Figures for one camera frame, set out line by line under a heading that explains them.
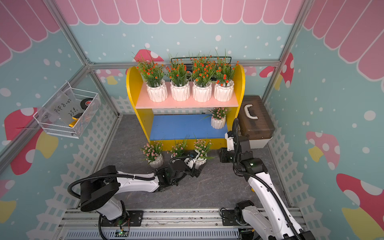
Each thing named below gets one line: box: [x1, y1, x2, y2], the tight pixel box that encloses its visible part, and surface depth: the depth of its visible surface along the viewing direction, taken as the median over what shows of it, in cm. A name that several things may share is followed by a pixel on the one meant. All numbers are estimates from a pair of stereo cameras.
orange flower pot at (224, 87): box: [213, 49, 239, 102], surface depth 68 cm
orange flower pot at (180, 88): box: [165, 58, 191, 102], surface depth 68 cm
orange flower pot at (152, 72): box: [136, 59, 168, 103], surface depth 67 cm
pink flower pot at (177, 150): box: [166, 135, 190, 159], surface depth 85 cm
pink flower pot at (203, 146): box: [194, 139, 214, 165], surface depth 73 cm
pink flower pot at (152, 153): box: [140, 141, 164, 169], surface depth 85 cm
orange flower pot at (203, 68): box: [192, 55, 216, 103], surface depth 67 cm
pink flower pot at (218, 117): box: [204, 107, 228, 130], surface depth 87 cm
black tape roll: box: [80, 97, 94, 110], surface depth 81 cm
